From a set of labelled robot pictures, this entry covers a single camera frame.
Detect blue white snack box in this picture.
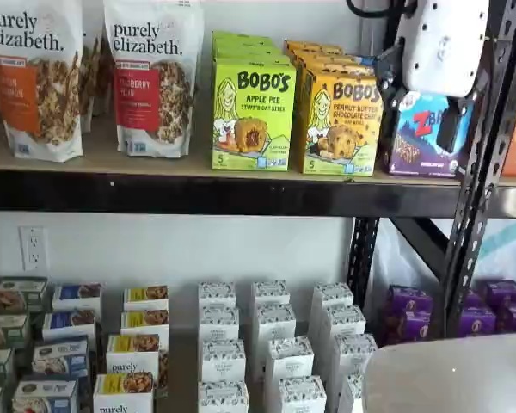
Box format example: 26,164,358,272
41,308,99,346
9,377,82,413
50,282,104,318
31,338,92,380

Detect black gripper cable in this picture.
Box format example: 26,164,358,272
346,0,419,21

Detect green Bobo's apple pie box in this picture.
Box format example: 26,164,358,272
209,57,298,172
213,46,292,65
212,38,286,53
211,29,277,44

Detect white patterned box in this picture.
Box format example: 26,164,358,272
321,304,367,342
198,305,242,344
200,338,248,385
311,281,355,311
338,373,366,413
276,375,329,413
251,280,292,310
196,281,237,311
263,335,316,380
332,332,379,376
196,379,250,413
255,302,298,342

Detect orange Bobo's peanut butter box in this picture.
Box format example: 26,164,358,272
299,64,384,177
288,46,365,61
283,39,346,52
294,54,378,77

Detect granola bag orange label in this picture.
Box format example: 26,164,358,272
0,0,86,163

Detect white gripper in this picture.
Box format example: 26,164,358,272
375,0,493,155

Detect yellow white granola box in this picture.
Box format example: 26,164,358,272
122,285,170,314
92,372,157,413
105,332,162,379
119,307,170,342

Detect white wall outlet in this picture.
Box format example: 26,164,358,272
18,225,49,273

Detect granola bag red label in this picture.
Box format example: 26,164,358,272
101,0,206,158

